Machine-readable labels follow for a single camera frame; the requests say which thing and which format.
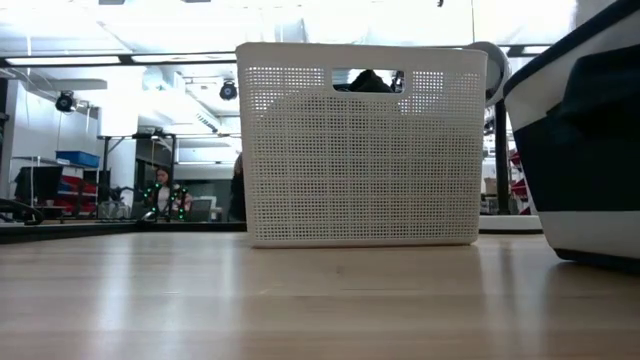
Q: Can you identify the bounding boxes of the black aluminium rig frame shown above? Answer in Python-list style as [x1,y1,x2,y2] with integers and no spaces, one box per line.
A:
[0,219,248,246]

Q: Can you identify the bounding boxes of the navy and white fabric hamper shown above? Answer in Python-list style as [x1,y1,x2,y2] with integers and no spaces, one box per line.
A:
[502,0,640,274]

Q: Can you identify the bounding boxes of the background robot with green lights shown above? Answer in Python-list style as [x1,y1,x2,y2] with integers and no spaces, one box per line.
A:
[141,182,190,223]

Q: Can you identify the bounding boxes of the black jacket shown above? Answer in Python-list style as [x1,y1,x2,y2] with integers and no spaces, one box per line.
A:
[333,69,396,94]

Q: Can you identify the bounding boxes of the red storage crates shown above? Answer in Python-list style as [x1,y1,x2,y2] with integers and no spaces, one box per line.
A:
[58,174,100,214]

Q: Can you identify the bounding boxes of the black ceiling camera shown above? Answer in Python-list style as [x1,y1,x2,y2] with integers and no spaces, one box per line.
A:
[53,89,77,114]
[218,79,239,101]

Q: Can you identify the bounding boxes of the white perforated plastic laundry basket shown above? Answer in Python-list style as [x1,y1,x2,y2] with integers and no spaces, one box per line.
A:
[234,41,489,249]

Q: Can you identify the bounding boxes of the person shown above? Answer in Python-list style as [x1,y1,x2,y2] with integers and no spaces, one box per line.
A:
[151,167,195,217]
[228,152,247,222]

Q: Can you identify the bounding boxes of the grey laptop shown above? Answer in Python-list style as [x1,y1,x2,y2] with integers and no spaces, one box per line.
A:
[189,198,214,223]

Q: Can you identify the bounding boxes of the black monitor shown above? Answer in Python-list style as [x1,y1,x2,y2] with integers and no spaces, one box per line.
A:
[13,165,65,204]

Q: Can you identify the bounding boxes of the black overhead beam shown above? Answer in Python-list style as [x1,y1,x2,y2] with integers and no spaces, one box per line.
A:
[0,49,239,69]

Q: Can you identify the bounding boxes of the blue storage crate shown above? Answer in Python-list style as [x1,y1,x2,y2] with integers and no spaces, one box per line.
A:
[54,149,101,169]

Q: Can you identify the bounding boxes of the red and black tool box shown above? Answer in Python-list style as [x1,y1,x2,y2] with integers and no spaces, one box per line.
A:
[508,148,534,216]

